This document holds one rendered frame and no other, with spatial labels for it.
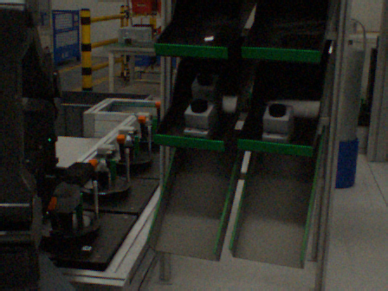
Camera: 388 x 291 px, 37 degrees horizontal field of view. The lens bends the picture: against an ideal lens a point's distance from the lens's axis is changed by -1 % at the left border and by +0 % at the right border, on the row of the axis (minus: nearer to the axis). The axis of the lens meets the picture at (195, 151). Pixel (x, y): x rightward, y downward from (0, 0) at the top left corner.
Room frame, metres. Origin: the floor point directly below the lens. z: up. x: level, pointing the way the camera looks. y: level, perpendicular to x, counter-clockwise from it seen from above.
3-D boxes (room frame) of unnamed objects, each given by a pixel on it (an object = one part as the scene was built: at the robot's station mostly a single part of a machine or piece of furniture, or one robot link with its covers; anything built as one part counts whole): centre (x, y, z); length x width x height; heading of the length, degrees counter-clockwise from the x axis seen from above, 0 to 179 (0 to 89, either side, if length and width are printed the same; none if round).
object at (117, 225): (1.12, 0.26, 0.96); 0.24 x 0.24 x 0.02; 82
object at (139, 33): (6.84, 0.72, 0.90); 0.40 x 0.30 x 0.17; 170
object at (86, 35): (9.61, 1.18, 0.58); 3.40 x 0.20 x 1.15; 168
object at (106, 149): (1.61, 0.19, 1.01); 0.24 x 0.24 x 0.13; 82
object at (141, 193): (1.37, 0.23, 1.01); 0.24 x 0.24 x 0.13; 82
